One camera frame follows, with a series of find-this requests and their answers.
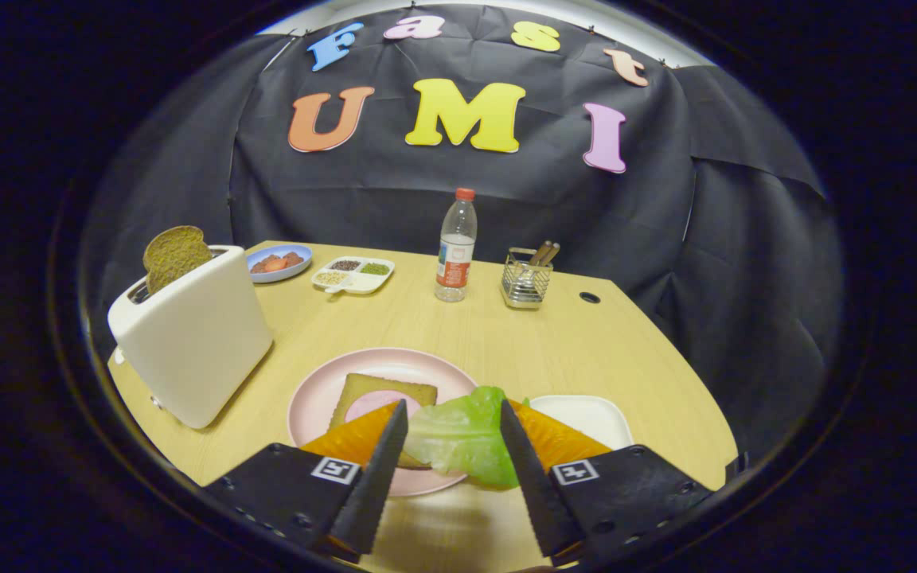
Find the green lettuce leaf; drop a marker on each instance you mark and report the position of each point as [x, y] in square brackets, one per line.
[458, 438]

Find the white divided tray with grains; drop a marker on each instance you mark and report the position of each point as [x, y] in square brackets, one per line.
[355, 280]

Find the brown toasted bread slice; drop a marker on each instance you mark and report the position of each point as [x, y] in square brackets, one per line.
[176, 255]

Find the clear bottle with red cap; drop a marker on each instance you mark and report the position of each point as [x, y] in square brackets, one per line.
[455, 255]

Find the blue plate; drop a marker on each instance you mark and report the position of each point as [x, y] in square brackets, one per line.
[299, 255]

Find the orange round food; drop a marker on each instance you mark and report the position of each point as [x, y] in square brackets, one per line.
[274, 264]

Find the pink ham slice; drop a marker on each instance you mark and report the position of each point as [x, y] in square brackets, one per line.
[371, 404]

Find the cooked meat pieces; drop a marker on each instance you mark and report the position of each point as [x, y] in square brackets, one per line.
[293, 259]

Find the black backdrop cloth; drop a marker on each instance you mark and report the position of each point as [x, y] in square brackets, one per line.
[442, 191]

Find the pink plate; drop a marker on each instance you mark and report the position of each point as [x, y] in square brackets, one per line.
[315, 398]

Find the small white dish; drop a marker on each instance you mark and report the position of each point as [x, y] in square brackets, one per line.
[586, 418]

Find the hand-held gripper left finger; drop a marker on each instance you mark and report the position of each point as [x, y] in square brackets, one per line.
[375, 477]

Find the brown bread slice with ham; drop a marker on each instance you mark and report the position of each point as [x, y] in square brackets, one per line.
[371, 383]

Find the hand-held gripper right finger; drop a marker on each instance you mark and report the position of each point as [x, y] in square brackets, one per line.
[534, 485]

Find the white toaster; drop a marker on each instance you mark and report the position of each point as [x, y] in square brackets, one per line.
[196, 342]

